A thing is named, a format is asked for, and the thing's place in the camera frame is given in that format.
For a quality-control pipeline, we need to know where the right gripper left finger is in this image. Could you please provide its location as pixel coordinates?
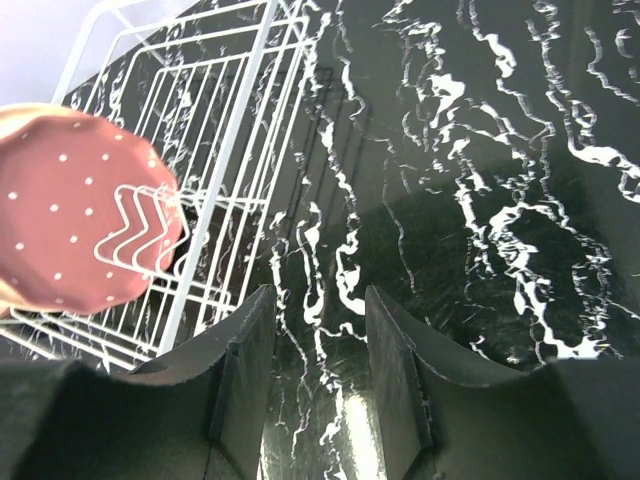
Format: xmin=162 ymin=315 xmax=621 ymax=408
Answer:
xmin=1 ymin=285 xmax=276 ymax=479

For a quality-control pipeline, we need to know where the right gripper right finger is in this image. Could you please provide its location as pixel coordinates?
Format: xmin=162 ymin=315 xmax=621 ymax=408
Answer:
xmin=365 ymin=286 xmax=639 ymax=479

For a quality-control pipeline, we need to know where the pink scalloped plate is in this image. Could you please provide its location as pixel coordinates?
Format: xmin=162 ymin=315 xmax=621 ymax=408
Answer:
xmin=1 ymin=110 xmax=183 ymax=315

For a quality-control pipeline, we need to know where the white wire dish rack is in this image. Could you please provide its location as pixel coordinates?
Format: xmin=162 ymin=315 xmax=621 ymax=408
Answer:
xmin=1 ymin=1 xmax=315 ymax=371

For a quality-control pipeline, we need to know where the pink cream branch plate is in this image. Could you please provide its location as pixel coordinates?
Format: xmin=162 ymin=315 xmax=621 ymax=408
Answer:
xmin=0 ymin=103 xmax=73 ymax=138

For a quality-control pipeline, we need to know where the black marble pattern mat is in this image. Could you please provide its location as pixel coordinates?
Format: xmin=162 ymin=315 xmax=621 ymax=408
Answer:
xmin=1 ymin=1 xmax=639 ymax=479

